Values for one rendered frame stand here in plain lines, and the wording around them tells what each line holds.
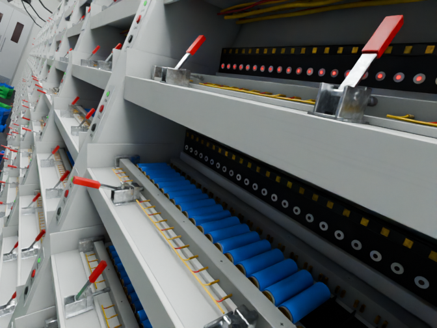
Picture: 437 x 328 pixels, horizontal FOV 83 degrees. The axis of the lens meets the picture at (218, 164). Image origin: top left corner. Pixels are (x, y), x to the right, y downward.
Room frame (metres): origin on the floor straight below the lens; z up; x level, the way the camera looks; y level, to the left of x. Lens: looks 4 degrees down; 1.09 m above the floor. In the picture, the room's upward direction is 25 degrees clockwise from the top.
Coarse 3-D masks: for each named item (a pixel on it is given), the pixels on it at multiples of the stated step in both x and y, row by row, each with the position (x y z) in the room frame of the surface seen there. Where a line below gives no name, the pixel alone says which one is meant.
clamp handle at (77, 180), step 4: (76, 176) 0.34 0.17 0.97; (72, 180) 0.33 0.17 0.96; (76, 180) 0.33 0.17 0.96; (80, 180) 0.33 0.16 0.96; (84, 180) 0.34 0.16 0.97; (88, 180) 0.34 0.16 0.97; (92, 180) 0.35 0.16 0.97; (80, 184) 0.33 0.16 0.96; (84, 184) 0.34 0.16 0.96; (88, 184) 0.34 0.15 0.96; (92, 184) 0.34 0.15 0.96; (96, 184) 0.35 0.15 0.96; (100, 184) 0.35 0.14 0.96; (104, 184) 0.36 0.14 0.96; (120, 184) 0.38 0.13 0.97; (96, 188) 0.35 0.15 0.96; (104, 188) 0.36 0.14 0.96; (108, 188) 0.36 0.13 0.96; (112, 188) 0.36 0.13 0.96; (116, 188) 0.37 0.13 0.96; (120, 188) 0.38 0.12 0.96; (124, 188) 0.38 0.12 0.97
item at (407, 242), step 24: (192, 144) 0.55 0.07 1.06; (216, 144) 0.48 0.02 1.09; (216, 168) 0.48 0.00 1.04; (240, 168) 0.43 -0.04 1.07; (264, 168) 0.38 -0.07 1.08; (288, 192) 0.35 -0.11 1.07; (312, 192) 0.32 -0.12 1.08; (336, 216) 0.30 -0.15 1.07; (360, 216) 0.27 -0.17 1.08; (336, 240) 0.30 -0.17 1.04; (360, 240) 0.27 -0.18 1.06; (384, 240) 0.26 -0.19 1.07; (408, 240) 0.24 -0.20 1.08; (384, 264) 0.26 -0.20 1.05; (408, 264) 0.24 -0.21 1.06; (432, 264) 0.23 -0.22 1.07; (408, 288) 0.24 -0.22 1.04; (432, 288) 0.23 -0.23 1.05
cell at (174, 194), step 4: (168, 192) 0.40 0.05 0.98; (172, 192) 0.40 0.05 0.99; (176, 192) 0.41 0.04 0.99; (180, 192) 0.41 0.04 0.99; (184, 192) 0.41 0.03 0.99; (188, 192) 0.42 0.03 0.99; (192, 192) 0.42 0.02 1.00; (196, 192) 0.43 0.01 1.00; (200, 192) 0.43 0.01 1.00; (168, 196) 0.40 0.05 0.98; (172, 196) 0.40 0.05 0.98; (176, 196) 0.40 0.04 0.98; (180, 196) 0.40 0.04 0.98
